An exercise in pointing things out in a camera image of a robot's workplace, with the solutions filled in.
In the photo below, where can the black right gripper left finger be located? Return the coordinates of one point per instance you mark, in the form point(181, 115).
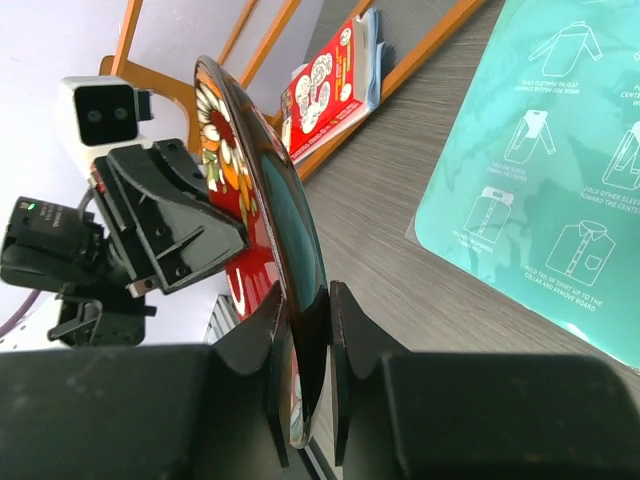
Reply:
point(198, 411)

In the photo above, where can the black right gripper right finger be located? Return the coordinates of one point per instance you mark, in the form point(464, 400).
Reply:
point(401, 414)

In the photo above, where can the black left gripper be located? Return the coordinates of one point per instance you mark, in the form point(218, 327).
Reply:
point(156, 204)

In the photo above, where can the red floral plate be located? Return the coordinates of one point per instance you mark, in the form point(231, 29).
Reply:
point(251, 176)

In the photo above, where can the orange wooden shelf rack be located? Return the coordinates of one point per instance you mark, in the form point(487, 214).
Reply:
point(181, 93)

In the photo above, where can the red book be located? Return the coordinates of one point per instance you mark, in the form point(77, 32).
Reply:
point(327, 93)

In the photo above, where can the teal shirt folding board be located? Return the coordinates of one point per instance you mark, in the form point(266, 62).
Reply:
point(536, 191)

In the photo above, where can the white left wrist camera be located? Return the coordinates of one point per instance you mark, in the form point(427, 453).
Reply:
point(95, 114)

